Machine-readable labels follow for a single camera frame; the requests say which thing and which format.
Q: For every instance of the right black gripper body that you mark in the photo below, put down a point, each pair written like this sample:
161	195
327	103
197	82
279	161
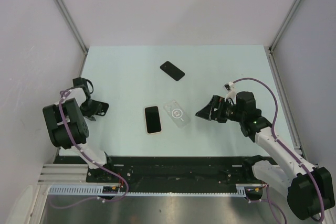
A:
222	104

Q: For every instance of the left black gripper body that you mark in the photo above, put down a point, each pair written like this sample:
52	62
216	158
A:
86	108

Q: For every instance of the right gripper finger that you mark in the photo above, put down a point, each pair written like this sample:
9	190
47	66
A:
208	109
210	118

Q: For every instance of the black phone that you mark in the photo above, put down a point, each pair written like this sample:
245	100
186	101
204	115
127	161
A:
152	119
173	71

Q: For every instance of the beige phone case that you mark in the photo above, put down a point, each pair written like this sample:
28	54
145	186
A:
152	133

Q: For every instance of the black silicone phone case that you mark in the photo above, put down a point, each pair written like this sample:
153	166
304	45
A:
99	108

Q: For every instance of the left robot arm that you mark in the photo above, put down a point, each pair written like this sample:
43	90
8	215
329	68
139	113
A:
66	121

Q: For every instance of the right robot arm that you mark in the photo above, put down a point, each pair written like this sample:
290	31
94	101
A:
308	189

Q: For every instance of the clear magsafe phone case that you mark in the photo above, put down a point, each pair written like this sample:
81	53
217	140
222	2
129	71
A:
177	114

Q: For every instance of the black phone on table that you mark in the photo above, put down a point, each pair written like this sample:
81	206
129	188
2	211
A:
173	71

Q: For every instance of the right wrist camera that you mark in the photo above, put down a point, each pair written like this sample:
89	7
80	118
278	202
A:
231	91

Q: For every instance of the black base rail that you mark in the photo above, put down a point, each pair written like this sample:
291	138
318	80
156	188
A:
184	174

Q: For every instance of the white slotted cable duct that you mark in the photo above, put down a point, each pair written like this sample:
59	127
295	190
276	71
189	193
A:
92	190

